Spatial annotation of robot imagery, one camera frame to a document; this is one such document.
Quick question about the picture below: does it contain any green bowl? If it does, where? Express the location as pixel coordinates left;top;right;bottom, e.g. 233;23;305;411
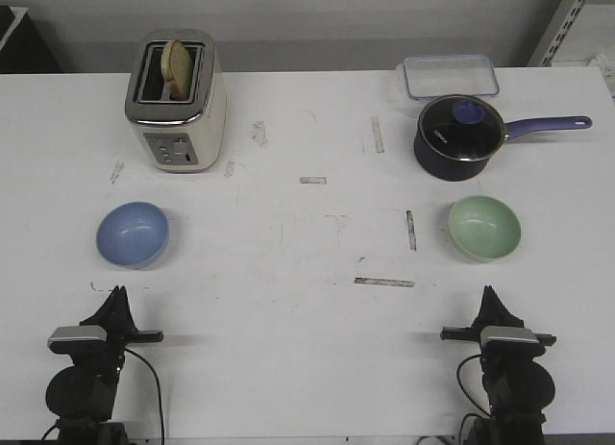
447;195;522;262

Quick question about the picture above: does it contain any cream and chrome toaster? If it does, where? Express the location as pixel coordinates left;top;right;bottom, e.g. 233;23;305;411
124;29;227;173

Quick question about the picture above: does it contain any toast slice in toaster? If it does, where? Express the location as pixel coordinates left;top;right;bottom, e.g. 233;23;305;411
160;39;193;101

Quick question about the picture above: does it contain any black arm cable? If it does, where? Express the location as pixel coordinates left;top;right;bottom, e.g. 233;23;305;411
123;347;167;441
455;353;491;417

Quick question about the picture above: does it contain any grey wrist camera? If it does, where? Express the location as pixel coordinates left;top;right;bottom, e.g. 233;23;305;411
47;325;108;355
480;326;544;357

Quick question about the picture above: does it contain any dark blue saucepan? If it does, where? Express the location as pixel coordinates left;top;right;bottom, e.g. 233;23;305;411
414;115;593;182

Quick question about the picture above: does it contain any metal shelf upright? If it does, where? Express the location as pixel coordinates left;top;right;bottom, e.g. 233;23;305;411
527;0;614;67

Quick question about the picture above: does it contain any glass pot lid blue knob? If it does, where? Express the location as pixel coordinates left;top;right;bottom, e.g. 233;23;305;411
418;94;505;161

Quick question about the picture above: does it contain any clear plastic food container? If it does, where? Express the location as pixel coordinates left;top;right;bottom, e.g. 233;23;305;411
398;54;500;100

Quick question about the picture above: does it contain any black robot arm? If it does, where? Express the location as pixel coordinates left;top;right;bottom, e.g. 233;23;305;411
440;285;556;444
45;285;163;444

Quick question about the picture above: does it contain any blue bowl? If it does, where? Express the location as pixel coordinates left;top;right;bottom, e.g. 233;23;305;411
95;202;169;269

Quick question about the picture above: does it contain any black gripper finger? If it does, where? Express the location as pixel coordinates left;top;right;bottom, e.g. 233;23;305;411
93;285;120;324
488;285;524;327
472;285;490;327
118;285;135;328

